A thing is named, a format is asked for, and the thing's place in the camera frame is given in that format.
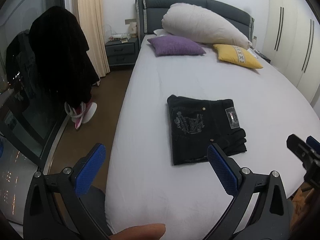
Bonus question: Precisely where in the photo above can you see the black embroidered pants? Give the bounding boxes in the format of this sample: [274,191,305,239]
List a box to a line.
[167,95,247,165]

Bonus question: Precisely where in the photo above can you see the person's left hand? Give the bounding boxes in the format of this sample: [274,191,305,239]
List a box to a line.
[109,223,166,240]

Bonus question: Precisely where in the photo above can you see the pink white slipper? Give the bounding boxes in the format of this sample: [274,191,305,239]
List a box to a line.
[64,102,98,130]

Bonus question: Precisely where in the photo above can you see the white wardrobe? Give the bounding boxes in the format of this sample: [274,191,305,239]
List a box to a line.
[263,0,319,102]

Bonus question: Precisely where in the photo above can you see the yellow patterned cushion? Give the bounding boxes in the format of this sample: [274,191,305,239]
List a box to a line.
[213,44,263,69]

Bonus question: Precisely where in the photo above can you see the black hanging coat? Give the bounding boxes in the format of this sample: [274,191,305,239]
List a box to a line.
[5,6,99,111]

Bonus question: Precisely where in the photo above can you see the dark grey nightstand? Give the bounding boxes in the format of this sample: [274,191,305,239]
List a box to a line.
[105,37,139,68]

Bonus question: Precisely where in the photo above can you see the purple cushion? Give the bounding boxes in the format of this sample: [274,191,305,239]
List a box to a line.
[148,35,206,56]

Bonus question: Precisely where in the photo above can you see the white items on nightstand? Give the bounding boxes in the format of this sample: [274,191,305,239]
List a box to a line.
[108,33,131,43]

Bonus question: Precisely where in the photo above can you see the large white pillow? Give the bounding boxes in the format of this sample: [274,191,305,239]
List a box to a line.
[162,3,252,49]

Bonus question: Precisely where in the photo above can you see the dark grey headboard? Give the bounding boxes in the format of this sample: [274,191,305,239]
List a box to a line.
[135,0,254,42]

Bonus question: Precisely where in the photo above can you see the beige curtain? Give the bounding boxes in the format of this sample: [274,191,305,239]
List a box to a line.
[78,0,110,77]

